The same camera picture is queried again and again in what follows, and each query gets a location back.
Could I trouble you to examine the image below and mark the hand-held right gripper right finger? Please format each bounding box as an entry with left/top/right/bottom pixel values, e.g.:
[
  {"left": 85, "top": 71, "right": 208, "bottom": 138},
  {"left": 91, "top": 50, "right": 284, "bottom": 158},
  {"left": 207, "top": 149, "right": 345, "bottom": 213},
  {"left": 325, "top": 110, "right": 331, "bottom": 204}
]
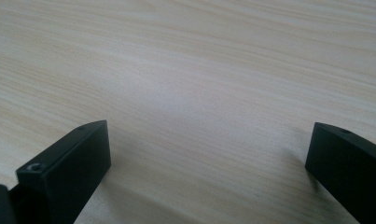
[{"left": 304, "top": 121, "right": 376, "bottom": 224}]

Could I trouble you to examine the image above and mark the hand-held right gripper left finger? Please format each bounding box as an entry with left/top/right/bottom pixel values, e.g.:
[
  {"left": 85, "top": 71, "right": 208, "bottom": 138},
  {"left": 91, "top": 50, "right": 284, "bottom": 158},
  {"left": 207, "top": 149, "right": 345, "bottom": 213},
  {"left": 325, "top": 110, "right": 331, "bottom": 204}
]
[{"left": 8, "top": 119, "right": 112, "bottom": 224}]

